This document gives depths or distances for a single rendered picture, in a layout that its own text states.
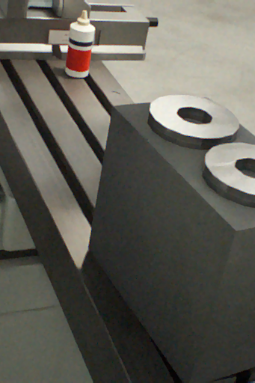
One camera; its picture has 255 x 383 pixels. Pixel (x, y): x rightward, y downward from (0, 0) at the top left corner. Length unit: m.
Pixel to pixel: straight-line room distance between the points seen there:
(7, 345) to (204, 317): 0.67
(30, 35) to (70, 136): 0.28
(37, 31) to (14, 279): 0.43
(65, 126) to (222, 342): 0.50
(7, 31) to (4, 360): 0.56
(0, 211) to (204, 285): 0.51
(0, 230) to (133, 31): 0.46
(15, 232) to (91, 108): 0.23
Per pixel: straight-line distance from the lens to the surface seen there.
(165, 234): 0.67
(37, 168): 0.96
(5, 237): 1.08
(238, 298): 0.64
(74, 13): 1.27
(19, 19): 1.25
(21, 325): 1.24
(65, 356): 1.33
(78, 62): 1.21
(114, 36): 1.32
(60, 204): 0.89
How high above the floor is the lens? 1.44
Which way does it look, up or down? 32 degrees down
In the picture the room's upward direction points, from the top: 11 degrees clockwise
